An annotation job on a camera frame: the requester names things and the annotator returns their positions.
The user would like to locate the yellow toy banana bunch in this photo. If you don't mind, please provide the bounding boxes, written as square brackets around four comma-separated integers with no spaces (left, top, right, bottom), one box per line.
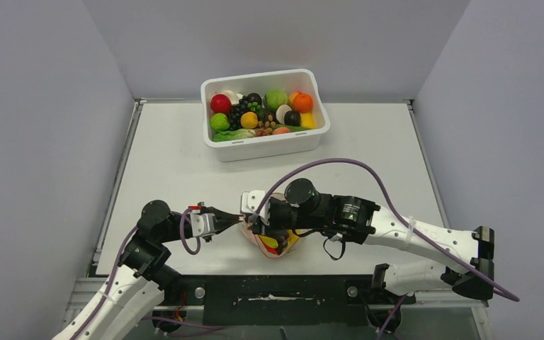
[288,230,300,247]

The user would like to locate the dark purple toy grapes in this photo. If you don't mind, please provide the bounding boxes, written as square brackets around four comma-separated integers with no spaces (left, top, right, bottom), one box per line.
[276,236,290,252]

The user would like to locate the single yellow toy banana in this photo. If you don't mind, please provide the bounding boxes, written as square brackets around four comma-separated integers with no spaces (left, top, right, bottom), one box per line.
[258,235,277,249]

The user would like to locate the clear orange-zip bag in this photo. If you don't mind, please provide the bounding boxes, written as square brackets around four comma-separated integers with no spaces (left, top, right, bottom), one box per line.
[240,190,301,259]

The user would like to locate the toy carrot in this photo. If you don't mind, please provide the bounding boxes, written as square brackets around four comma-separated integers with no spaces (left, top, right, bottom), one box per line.
[264,245,281,259]

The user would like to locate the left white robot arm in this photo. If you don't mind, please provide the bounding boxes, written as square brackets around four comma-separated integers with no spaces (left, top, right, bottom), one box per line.
[55,200,246,339]

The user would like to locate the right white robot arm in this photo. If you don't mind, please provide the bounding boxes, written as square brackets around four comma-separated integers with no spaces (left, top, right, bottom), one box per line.
[241,178,495,302]

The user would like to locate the white plastic food bin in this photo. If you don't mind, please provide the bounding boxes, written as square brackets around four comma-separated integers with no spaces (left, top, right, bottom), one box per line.
[200,69,331,162]

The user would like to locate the green toy leaf vegetable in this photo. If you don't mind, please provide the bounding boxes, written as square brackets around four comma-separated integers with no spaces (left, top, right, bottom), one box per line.
[212,128,256,142]

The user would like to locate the toy peach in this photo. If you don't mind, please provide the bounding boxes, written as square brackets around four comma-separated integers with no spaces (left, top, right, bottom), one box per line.
[272,127,291,135]

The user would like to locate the brown toy nut cluster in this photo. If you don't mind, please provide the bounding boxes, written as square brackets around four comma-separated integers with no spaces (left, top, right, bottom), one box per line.
[257,113,277,135]

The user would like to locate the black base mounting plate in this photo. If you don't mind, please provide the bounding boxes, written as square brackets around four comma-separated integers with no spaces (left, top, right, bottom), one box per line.
[152,274,416,333]

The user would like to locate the yellow toy fruit slice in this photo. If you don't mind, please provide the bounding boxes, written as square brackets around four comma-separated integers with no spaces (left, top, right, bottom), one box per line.
[300,112,316,130]

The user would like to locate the dark toy eggplant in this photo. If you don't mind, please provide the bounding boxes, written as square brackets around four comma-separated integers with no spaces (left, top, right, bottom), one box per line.
[283,110,302,126]

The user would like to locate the yellow toy lemon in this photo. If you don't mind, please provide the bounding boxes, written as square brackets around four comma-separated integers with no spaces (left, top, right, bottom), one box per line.
[239,111,259,129]

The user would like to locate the black toy grapes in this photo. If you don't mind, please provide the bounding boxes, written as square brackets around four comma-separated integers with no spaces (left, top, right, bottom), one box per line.
[229,93,263,130]

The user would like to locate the red toy apple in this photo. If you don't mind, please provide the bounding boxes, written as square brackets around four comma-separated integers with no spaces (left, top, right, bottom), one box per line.
[210,93,232,115]

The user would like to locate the white toy mushroom slice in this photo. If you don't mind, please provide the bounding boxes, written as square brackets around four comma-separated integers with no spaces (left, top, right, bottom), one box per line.
[276,104,292,125]

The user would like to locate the orange toy tangerine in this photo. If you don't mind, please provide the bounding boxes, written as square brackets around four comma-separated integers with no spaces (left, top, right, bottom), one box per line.
[293,92,314,113]

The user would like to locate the white toy garlic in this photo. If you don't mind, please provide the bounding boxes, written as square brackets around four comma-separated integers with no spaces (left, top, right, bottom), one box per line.
[221,90,242,106]

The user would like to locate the green toy cabbage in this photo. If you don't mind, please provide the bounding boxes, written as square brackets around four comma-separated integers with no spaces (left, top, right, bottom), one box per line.
[265,89,288,112]

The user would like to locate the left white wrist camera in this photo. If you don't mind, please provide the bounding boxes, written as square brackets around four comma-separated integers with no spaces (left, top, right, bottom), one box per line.
[188,204,217,244]

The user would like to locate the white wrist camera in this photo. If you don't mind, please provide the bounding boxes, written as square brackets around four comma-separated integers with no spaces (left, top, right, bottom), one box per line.
[240,190,270,225]
[188,204,217,244]

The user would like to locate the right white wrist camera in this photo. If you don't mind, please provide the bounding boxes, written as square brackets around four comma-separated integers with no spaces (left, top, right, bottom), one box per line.
[240,190,270,225]

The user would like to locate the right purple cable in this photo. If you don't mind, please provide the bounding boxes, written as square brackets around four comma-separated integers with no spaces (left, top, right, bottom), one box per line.
[248,158,521,303]

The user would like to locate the aluminium table frame rail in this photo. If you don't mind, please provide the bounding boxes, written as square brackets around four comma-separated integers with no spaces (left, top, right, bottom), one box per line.
[57,98,145,334]

